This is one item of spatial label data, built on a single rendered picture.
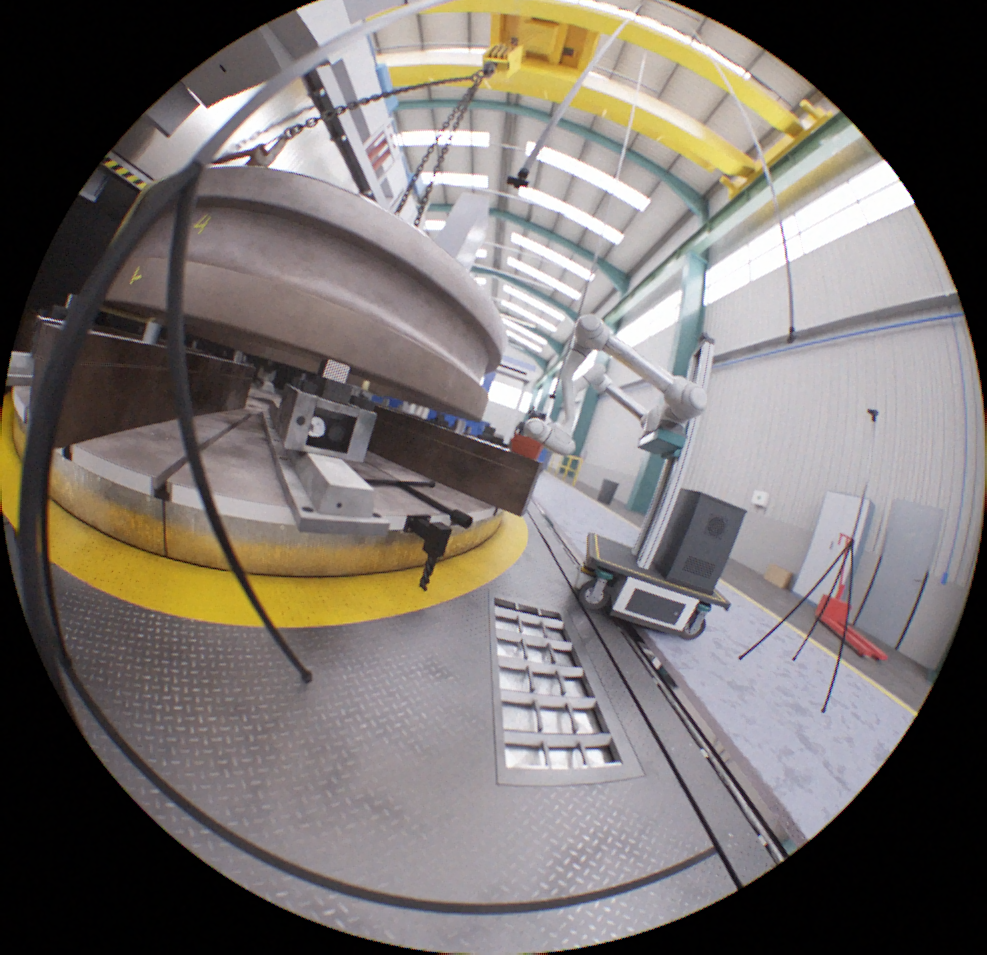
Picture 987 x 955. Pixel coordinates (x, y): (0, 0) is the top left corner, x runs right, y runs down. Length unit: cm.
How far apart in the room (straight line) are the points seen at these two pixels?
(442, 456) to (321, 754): 189
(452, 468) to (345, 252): 155
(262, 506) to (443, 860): 107
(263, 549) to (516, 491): 148
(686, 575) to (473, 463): 151
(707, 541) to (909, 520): 524
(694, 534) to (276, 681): 186
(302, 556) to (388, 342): 115
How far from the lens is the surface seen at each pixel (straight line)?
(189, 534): 123
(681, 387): 152
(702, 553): 184
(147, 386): 172
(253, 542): 120
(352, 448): 128
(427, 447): 222
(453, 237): 733
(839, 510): 642
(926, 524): 653
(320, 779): 78
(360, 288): 184
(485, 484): 202
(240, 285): 168
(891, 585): 647
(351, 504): 98
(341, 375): 142
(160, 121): 266
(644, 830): 99
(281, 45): 223
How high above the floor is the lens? 73
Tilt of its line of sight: 4 degrees down
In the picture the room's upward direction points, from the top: 19 degrees clockwise
